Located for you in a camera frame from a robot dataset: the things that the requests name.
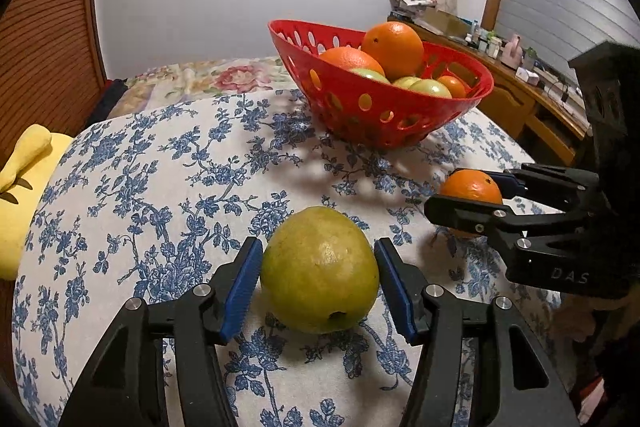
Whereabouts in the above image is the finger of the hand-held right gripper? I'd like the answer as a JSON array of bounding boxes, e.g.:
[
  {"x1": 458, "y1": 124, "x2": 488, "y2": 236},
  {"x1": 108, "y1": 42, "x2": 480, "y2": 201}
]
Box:
[
  {"x1": 490, "y1": 163, "x2": 601, "y2": 214},
  {"x1": 424, "y1": 194, "x2": 576, "y2": 258}
]

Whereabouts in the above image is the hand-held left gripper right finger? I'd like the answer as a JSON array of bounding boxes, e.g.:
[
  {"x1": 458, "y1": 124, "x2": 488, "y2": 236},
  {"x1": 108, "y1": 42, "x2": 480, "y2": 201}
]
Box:
[{"x1": 373, "y1": 237, "x2": 583, "y2": 427}]

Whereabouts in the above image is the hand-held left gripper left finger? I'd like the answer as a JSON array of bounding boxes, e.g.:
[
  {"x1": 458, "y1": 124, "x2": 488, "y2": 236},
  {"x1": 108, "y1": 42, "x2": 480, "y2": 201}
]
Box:
[{"x1": 59, "y1": 237, "x2": 264, "y2": 427}]

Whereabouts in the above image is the orange mandarin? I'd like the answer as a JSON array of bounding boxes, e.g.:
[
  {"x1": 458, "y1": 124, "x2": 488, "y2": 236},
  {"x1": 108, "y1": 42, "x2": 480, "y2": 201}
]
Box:
[
  {"x1": 439, "y1": 168, "x2": 503, "y2": 239},
  {"x1": 437, "y1": 75, "x2": 468, "y2": 99}
]

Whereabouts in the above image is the yellow-green pear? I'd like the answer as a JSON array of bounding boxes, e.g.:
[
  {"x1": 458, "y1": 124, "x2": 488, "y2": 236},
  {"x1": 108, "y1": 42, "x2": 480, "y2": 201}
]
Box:
[{"x1": 260, "y1": 206, "x2": 381, "y2": 334}]

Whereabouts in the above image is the red perforated plastic basket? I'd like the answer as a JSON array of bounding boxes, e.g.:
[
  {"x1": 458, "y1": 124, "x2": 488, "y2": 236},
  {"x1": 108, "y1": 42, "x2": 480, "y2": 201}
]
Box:
[{"x1": 267, "y1": 19, "x2": 495, "y2": 150}]

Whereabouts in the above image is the large orange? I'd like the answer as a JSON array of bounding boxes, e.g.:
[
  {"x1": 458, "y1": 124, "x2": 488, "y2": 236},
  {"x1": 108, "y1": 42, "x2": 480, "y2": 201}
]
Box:
[
  {"x1": 318, "y1": 47, "x2": 386, "y2": 78},
  {"x1": 361, "y1": 21, "x2": 425, "y2": 80}
]

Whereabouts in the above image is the person's right hand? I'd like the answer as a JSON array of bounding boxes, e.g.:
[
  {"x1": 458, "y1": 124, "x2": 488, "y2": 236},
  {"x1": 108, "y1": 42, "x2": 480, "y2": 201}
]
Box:
[{"x1": 560, "y1": 294, "x2": 608, "y2": 343}]

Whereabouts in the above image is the wooden desk with clutter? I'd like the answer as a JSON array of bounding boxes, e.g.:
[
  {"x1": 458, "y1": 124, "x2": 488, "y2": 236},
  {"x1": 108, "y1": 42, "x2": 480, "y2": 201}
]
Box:
[{"x1": 387, "y1": 14, "x2": 593, "y2": 168}]

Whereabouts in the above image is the blue floral cloth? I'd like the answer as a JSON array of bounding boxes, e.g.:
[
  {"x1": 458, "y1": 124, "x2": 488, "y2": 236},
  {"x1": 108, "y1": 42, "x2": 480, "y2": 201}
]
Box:
[{"x1": 11, "y1": 87, "x2": 566, "y2": 427}]

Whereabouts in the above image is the pink container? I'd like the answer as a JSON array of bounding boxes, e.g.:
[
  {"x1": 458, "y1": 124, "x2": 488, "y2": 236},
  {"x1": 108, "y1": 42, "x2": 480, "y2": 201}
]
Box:
[{"x1": 501, "y1": 35, "x2": 524, "y2": 66}]

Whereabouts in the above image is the group of small bottles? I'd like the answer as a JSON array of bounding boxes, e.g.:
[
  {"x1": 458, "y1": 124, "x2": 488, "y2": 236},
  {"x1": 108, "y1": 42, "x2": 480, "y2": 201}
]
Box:
[{"x1": 465, "y1": 22, "x2": 501, "y2": 58}]

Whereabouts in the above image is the stack of papers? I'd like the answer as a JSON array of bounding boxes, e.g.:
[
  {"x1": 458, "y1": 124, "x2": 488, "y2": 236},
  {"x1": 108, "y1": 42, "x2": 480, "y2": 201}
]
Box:
[{"x1": 390, "y1": 0, "x2": 436, "y2": 20}]

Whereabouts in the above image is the pink floral quilt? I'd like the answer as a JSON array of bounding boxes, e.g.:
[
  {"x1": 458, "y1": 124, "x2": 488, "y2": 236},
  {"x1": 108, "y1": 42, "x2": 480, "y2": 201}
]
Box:
[{"x1": 107, "y1": 56, "x2": 301, "y2": 120}]

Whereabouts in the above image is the yellow plush toy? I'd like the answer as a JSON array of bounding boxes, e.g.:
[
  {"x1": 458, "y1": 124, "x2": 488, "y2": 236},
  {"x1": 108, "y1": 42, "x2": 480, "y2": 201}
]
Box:
[{"x1": 0, "y1": 123, "x2": 76, "y2": 282}]

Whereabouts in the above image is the dark bag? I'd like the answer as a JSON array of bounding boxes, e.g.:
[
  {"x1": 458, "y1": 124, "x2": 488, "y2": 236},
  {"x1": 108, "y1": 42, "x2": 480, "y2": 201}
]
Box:
[{"x1": 92, "y1": 79, "x2": 128, "y2": 128}]

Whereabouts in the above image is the wooden slatted wardrobe door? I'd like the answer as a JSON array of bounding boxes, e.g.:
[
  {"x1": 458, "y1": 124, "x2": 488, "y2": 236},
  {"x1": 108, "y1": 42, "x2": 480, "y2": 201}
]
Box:
[{"x1": 0, "y1": 0, "x2": 108, "y2": 172}]

